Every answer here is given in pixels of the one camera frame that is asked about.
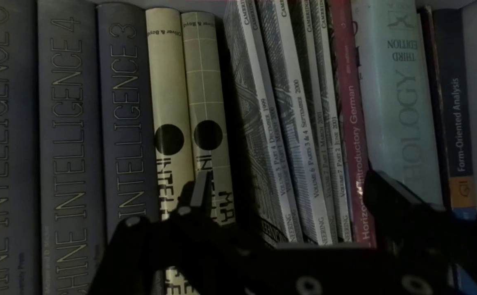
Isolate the cream book grid pattern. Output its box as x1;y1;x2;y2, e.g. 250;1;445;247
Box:
178;10;237;226

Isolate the thin journal patterned cover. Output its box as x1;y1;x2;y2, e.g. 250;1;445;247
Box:
221;0;306;246

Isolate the grey Machine Intelligence 4 volume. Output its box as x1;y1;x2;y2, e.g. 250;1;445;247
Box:
36;0;108;295

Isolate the grey Machine Intelligence 3 volume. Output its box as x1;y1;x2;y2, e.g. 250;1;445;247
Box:
95;1;162;244

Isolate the cream book black dot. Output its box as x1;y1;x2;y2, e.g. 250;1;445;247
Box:
144;5;196;295

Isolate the thin dark brown book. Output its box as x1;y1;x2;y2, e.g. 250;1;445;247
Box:
416;5;452;211

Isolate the dark red book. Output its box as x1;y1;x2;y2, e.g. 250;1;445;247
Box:
324;0;380;249

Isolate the blue book orange label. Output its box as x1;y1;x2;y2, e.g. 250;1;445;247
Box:
432;6;477;213

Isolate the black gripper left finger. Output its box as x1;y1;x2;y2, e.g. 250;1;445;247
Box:
86;169;272;295

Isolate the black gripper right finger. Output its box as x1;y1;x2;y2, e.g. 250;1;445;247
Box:
360;169;477;275

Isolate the light green thick book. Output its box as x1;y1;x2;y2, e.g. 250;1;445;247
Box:
350;0;445;208

